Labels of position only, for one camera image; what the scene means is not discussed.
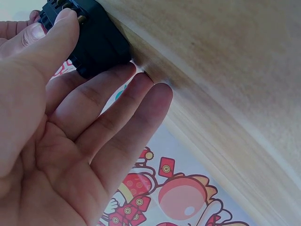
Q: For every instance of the person's right hand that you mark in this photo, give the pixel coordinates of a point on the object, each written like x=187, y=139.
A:
x=16, y=35

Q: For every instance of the person's left hand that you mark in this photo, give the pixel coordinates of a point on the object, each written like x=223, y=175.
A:
x=47, y=164

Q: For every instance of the person's left thumb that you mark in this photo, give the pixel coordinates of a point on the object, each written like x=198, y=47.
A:
x=47, y=51

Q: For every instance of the person's right fingers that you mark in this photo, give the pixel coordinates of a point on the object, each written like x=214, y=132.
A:
x=21, y=35

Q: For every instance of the black block with brass pins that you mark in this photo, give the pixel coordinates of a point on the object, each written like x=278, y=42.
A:
x=101, y=40

